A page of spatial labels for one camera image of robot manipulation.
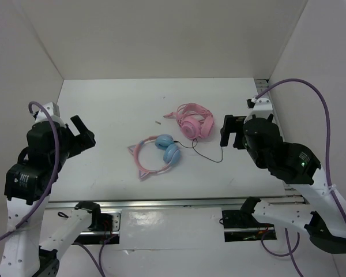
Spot thin black headphone cable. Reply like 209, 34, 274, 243
174, 138, 224, 163

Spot pink blue cat-ear headphones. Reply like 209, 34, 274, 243
127, 134, 181, 181

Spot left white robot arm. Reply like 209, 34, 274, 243
0, 115, 114, 276

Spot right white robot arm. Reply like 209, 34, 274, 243
220, 114, 346, 254

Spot pink gaming headphones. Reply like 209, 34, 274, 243
163, 103, 215, 140

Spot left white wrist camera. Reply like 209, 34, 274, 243
29, 102, 62, 123

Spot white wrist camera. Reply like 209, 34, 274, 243
246, 98, 274, 121
29, 102, 62, 123

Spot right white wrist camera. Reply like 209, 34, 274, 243
246, 98, 274, 121

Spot right aluminium side rail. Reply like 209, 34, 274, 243
254, 79, 269, 94

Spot aluminium mounting rail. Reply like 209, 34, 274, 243
46, 196, 311, 211

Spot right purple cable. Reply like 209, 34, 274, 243
255, 78, 346, 240

